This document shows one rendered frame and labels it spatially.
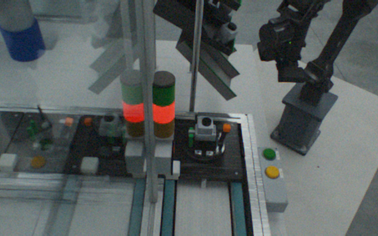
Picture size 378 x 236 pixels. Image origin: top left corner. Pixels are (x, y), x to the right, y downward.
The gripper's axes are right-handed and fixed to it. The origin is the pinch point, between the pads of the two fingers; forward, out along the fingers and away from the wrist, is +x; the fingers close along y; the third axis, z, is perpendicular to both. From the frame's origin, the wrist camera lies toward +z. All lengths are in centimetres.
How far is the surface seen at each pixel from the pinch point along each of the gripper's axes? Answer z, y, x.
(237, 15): -25, -246, 125
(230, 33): 13.4, -17.3, -0.4
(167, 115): 30.5, 26.2, -7.8
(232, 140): 10.3, 1.7, 28.4
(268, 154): -1.1, 7.2, 28.2
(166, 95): 30.7, 26.4, -13.8
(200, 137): 21.3, 7.2, 21.4
